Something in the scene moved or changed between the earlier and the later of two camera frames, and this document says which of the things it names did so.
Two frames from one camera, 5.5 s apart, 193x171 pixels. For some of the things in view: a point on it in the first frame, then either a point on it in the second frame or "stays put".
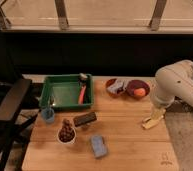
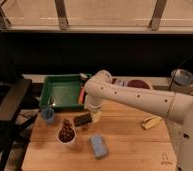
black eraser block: [83, 119] stays put
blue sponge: [99, 146] stays put
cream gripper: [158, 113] -> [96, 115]
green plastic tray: [62, 92] stays put
